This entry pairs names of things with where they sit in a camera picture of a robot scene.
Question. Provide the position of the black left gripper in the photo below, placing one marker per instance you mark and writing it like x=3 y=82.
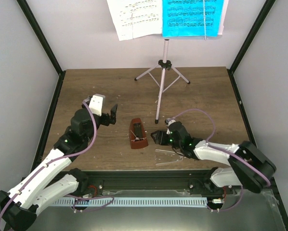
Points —
x=113 y=117

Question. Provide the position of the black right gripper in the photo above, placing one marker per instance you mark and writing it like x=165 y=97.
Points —
x=160 y=136

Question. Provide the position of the red wooden metronome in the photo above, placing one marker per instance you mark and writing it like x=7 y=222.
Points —
x=137 y=134

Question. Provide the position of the clear plastic metronome cover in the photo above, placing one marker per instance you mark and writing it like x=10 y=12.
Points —
x=164 y=157

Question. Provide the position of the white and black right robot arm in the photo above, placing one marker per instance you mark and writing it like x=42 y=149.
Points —
x=247 y=166

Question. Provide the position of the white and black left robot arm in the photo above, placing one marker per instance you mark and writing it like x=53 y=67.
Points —
x=20 y=206

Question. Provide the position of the lilac music stand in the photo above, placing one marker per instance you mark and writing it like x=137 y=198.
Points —
x=165 y=65

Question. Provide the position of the white sheet music page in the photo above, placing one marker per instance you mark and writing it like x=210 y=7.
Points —
x=136 y=18

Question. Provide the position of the blue sheet music page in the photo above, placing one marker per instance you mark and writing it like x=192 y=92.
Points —
x=192 y=18

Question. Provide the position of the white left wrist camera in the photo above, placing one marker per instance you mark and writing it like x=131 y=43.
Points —
x=95 y=103

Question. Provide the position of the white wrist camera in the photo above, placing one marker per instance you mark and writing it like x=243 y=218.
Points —
x=95 y=103
x=168 y=122

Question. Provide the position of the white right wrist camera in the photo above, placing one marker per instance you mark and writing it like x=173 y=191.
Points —
x=168 y=122

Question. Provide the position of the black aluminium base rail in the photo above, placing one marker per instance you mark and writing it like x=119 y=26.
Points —
x=194 y=181

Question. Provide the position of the light blue slotted cable duct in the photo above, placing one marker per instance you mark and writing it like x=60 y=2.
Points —
x=146 y=202

